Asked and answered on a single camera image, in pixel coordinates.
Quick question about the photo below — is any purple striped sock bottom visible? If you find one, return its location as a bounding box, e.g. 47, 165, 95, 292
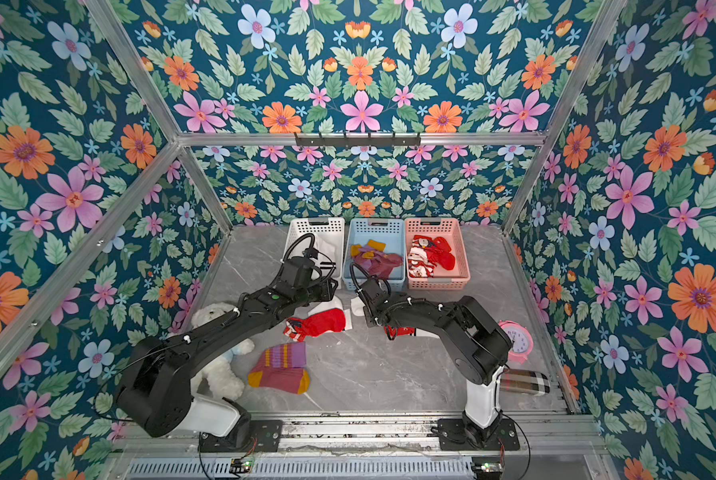
353, 250, 402, 280

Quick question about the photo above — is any purple striped sock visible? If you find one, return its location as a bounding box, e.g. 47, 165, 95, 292
247, 342, 311, 395
353, 250, 402, 280
350, 240, 387, 272

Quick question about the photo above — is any red white striped santa sock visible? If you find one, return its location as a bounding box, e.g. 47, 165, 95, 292
407, 236, 435, 278

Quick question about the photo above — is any plain red sock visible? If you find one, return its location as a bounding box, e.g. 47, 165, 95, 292
419, 236, 456, 271

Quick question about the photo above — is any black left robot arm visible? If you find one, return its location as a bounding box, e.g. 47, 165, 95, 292
114, 256, 338, 438

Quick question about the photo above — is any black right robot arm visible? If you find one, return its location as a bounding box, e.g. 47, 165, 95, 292
355, 277, 513, 435

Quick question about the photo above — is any white plastic basket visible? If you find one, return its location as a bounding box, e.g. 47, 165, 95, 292
284, 217, 345, 288

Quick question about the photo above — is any light blue plastic basket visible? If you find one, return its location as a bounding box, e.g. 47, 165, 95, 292
342, 218, 406, 291

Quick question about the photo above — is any pink plastic basket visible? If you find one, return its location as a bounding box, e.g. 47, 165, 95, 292
404, 218, 471, 291

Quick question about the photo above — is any white sock black stripes left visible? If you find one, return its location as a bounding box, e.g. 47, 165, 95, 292
308, 297, 353, 331

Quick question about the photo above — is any white sock far right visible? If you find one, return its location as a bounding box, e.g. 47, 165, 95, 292
404, 328, 439, 339

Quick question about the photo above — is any white teddy bear blue sweater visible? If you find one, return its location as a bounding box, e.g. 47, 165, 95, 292
191, 302, 255, 401

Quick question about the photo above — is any pink alarm clock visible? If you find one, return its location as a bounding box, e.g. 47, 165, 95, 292
499, 321, 534, 364

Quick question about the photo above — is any plaid beige pouch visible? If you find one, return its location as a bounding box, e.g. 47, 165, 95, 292
500, 369, 551, 396

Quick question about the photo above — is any black hook rail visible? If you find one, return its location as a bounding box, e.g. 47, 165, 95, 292
294, 133, 422, 148

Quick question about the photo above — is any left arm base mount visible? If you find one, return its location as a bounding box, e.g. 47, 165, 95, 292
198, 420, 283, 455

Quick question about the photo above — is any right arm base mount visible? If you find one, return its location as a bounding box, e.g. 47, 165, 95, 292
431, 415, 521, 451

